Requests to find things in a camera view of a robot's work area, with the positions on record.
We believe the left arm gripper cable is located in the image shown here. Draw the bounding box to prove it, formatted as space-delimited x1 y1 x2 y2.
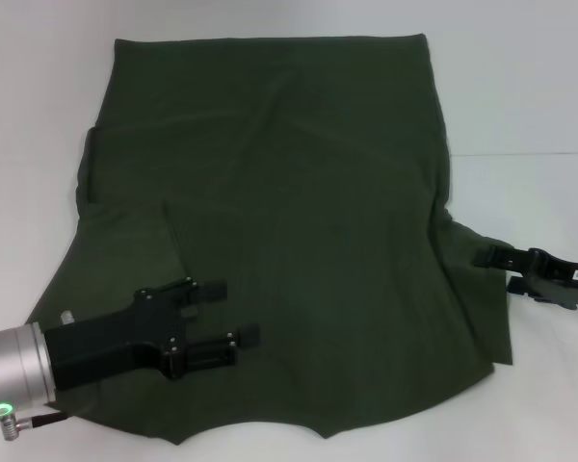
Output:
0 408 68 442

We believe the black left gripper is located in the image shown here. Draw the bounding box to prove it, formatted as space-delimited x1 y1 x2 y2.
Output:
42 277 263 392

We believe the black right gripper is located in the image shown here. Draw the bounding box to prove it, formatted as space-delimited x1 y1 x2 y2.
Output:
472 244 578 310

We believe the dark green shirt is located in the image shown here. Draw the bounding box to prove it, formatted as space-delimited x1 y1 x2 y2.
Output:
26 32 514 440

